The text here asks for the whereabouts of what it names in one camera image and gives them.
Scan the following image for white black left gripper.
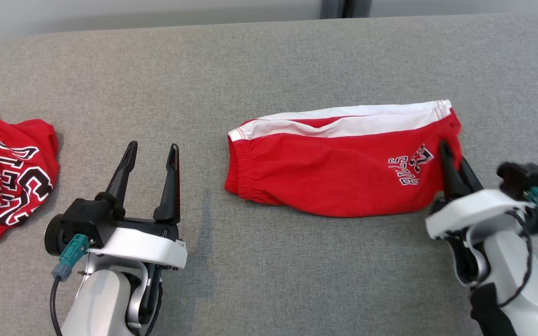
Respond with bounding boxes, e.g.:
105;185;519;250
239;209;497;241
87;140;189;270

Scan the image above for grey metal post with feet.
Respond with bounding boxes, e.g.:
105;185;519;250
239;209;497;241
320;0;374;20

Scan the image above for thin black cable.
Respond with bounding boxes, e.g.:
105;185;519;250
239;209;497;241
496;210;534;308

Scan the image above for red shorts with white stripe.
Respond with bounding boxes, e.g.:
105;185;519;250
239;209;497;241
224;99;464;219

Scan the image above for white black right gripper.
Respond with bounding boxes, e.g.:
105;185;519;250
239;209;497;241
425;140;537;241

